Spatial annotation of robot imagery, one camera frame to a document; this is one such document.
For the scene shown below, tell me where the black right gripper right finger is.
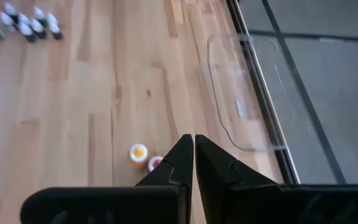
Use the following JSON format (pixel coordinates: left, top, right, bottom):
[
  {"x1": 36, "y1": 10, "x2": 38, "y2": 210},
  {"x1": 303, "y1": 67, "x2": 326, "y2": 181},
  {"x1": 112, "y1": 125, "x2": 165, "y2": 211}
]
[{"x1": 195, "y1": 134, "x2": 358, "y2": 224}]

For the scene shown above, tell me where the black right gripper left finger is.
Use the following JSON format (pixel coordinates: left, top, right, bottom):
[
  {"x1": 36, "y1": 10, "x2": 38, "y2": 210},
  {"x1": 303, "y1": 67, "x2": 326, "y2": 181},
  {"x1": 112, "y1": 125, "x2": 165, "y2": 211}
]
[{"x1": 19, "y1": 133, "x2": 195, "y2": 224}]

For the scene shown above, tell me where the red food colouring bottle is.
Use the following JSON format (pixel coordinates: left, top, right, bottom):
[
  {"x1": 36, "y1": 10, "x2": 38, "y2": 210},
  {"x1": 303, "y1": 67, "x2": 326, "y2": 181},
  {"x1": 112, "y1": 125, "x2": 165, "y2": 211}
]
[{"x1": 147, "y1": 155, "x2": 164, "y2": 174}]

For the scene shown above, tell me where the yellow food colouring bottle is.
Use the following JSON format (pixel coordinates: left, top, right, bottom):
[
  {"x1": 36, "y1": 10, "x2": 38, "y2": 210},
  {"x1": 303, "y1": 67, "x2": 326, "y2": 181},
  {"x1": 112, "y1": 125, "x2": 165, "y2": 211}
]
[{"x1": 128, "y1": 142, "x2": 149, "y2": 170}]

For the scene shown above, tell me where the clear plastic bin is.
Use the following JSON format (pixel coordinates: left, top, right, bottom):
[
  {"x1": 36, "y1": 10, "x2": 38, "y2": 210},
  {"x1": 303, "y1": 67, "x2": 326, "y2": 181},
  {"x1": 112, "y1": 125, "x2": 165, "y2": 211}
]
[{"x1": 205, "y1": 30, "x2": 310, "y2": 153}]

